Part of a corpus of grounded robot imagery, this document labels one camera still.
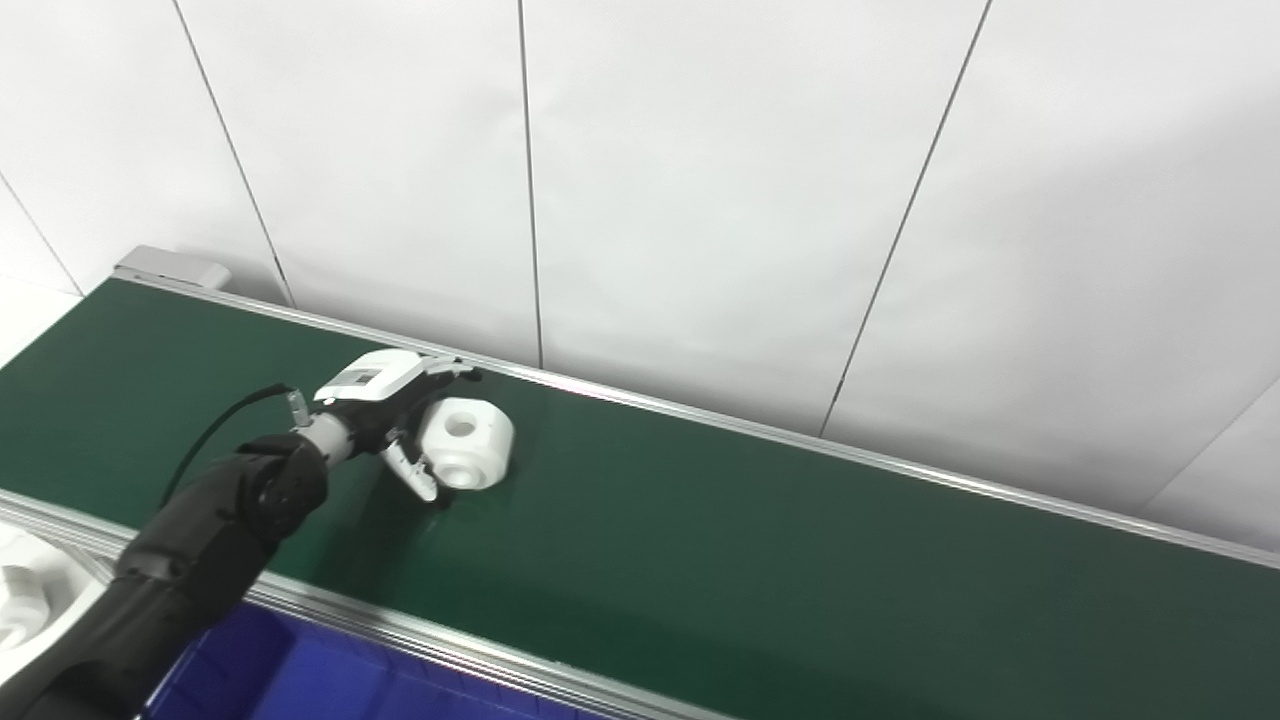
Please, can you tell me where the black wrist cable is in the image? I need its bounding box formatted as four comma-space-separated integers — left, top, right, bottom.
160, 383, 307, 506

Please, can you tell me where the white plastic tray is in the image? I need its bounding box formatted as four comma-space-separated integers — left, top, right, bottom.
0, 518, 113, 656

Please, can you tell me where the grey conveyor end housing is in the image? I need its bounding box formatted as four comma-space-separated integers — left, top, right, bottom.
113, 245, 233, 293

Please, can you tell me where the white cylindrical plastic part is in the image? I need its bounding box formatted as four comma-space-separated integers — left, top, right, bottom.
415, 397, 516, 491

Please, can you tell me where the blue plastic bin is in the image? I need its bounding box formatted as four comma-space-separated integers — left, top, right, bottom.
145, 600, 611, 720

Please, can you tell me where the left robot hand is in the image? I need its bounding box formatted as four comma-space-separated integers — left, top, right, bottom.
313, 348, 483, 504

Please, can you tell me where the green conveyor belt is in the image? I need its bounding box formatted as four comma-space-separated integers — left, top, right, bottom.
0, 265, 1280, 720
0, 277, 1280, 720

